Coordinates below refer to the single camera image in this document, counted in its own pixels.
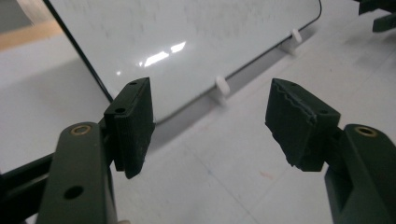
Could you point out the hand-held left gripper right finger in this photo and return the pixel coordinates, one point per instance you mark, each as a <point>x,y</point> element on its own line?
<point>299,124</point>

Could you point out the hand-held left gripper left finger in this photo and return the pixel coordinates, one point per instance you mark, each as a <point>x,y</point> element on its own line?
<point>132,124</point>

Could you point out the white whiteboard holder clip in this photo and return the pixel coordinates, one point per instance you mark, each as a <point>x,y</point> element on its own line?
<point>296,35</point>
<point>222,85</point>

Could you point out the white table cover sheet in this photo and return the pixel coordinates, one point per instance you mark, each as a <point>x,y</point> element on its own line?
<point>218,186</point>

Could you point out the white whiteboard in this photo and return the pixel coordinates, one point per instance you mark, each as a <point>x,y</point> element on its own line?
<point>186,31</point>

